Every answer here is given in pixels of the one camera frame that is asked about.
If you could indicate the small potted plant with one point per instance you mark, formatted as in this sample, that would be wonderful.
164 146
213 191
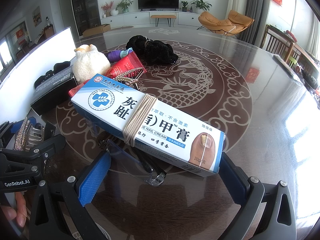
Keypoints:
184 6

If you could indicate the green potted plant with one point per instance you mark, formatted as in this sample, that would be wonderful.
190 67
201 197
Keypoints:
201 6
124 5

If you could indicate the green potted plant right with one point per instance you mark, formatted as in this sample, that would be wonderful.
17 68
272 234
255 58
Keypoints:
201 6

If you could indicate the black cardboard box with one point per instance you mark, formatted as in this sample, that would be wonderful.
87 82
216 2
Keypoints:
53 91

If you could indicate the red flower vase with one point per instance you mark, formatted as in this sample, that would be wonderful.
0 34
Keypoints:
106 8

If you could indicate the small wooden bench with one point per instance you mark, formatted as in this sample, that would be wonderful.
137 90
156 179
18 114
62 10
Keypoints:
169 19

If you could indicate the orange lounge chair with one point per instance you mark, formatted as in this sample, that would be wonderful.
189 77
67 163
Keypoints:
234 24

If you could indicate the red snack packet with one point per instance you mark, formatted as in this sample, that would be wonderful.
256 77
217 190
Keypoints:
127 71

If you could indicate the green potted plant left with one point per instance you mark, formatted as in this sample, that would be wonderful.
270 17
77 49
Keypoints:
124 5

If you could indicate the wooden chair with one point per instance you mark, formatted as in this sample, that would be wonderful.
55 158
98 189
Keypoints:
280 43

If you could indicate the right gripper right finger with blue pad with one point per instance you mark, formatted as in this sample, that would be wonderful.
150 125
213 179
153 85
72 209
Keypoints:
278 218

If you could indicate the dark display cabinet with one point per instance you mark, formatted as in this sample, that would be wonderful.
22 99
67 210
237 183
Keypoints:
86 14

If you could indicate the brown cardboard carton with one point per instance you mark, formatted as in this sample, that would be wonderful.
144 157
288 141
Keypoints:
96 30

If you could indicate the cream knitted pouch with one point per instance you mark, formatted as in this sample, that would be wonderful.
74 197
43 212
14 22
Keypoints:
89 61

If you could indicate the white tv cabinet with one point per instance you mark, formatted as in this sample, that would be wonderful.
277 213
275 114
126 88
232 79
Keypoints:
142 19

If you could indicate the grey curtain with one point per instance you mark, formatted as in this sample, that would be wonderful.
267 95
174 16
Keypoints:
258 11

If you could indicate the left hand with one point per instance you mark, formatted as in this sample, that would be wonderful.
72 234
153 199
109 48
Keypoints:
20 213

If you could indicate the wall painting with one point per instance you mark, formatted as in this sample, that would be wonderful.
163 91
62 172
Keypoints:
36 15

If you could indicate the purple toy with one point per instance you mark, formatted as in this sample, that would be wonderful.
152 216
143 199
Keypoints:
117 55

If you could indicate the white cardboard storage box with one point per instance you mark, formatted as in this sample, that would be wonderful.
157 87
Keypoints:
18 86

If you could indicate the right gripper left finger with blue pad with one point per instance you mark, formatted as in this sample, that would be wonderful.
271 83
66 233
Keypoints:
47 220

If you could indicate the white blue nail cream box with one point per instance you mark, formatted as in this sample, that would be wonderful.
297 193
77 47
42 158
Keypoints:
144 122

